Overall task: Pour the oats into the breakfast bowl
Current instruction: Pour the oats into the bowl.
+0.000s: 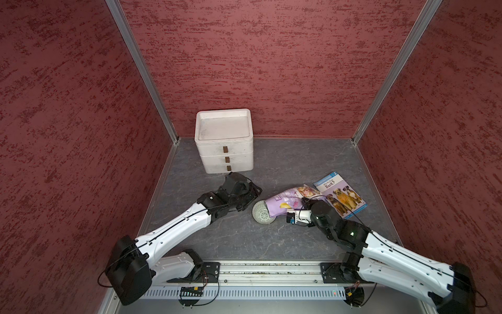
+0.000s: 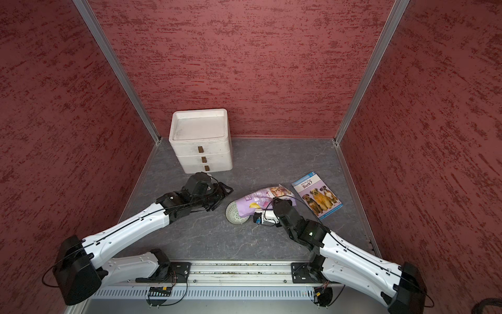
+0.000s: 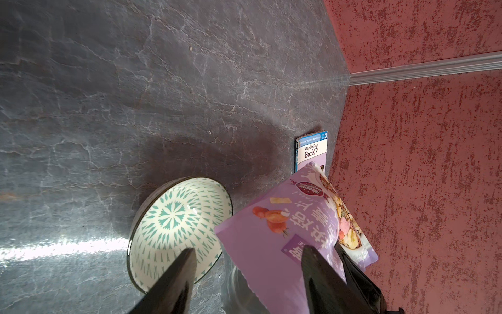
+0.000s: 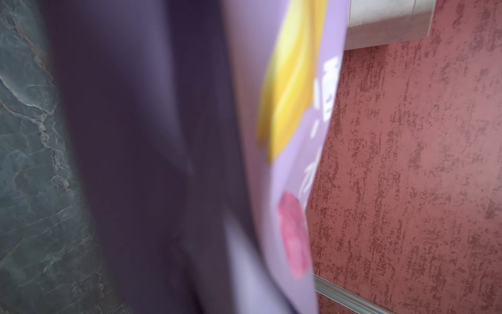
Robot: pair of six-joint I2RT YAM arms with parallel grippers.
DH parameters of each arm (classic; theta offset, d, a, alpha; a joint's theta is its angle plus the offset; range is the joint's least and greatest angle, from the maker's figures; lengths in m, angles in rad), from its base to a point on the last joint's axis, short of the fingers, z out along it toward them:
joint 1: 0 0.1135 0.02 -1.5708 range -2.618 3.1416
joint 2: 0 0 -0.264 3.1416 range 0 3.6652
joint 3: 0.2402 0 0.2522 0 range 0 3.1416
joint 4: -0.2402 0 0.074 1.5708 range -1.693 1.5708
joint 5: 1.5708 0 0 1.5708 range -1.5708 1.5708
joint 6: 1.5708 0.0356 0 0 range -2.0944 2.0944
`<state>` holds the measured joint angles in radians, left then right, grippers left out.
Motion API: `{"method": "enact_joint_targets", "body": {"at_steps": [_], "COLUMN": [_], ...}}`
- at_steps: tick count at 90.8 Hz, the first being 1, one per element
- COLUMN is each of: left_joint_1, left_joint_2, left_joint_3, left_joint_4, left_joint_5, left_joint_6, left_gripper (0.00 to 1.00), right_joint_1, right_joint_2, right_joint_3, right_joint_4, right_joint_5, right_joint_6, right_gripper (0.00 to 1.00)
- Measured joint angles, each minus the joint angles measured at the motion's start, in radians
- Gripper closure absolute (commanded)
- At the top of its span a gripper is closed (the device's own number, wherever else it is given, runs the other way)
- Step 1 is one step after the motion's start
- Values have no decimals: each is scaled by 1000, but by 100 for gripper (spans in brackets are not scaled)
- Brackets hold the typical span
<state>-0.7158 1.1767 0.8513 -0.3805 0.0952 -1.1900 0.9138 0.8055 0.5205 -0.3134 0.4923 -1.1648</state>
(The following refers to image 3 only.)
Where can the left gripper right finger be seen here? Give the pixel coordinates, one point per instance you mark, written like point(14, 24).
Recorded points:
point(327, 292)

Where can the right corner aluminium post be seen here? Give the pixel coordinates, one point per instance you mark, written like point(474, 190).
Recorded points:
point(467, 64)

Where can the dog book Why Dogs Bark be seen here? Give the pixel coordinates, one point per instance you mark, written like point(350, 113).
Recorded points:
point(312, 147)

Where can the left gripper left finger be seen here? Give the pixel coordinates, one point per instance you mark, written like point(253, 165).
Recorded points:
point(173, 291)

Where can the green patterned breakfast bowl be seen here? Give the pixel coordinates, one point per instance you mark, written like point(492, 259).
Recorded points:
point(180, 214)

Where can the purple oats bag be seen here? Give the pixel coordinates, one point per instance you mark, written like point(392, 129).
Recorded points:
point(264, 242)

